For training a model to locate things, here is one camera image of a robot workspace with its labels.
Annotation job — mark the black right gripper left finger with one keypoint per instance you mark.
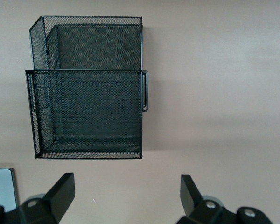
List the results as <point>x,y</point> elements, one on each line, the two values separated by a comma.
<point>58,193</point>

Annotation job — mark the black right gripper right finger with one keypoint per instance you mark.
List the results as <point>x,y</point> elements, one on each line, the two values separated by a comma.
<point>193,200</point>

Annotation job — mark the silver closed laptop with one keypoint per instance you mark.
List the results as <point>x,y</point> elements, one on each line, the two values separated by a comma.
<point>2,186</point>

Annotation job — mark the black mesh drawer organizer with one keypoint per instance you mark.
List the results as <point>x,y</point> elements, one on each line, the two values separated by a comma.
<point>91,107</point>

